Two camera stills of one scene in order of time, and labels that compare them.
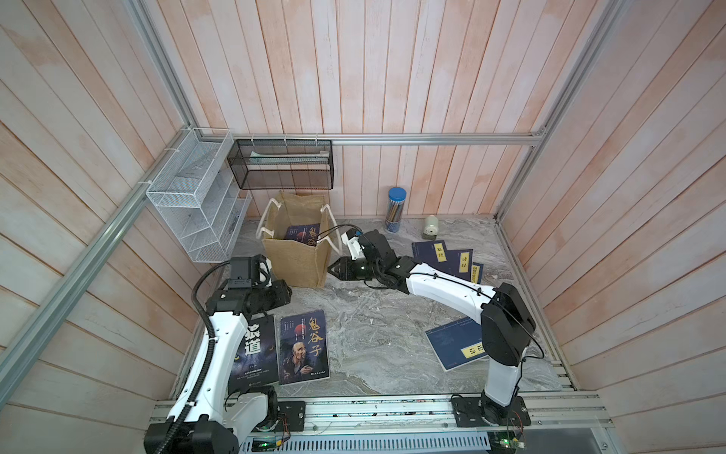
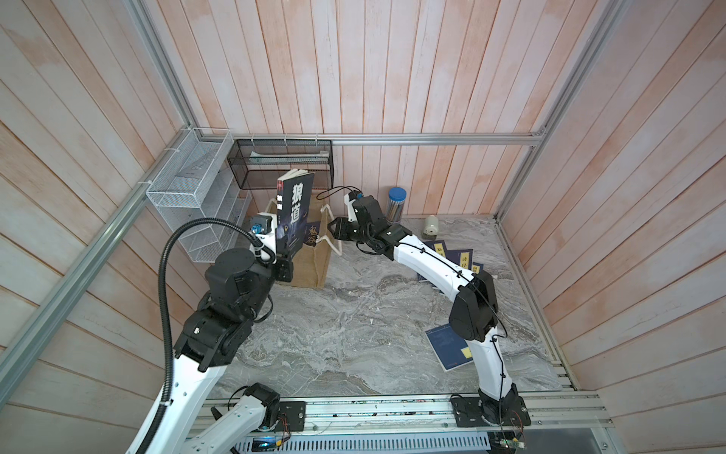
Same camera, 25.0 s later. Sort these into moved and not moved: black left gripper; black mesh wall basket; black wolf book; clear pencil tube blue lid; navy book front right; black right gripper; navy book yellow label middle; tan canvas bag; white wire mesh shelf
Moved: black left gripper; black wolf book; black right gripper
Not moved: black mesh wall basket; navy book front right; white wire mesh shelf; tan canvas bag; navy book yellow label middle; clear pencil tube blue lid
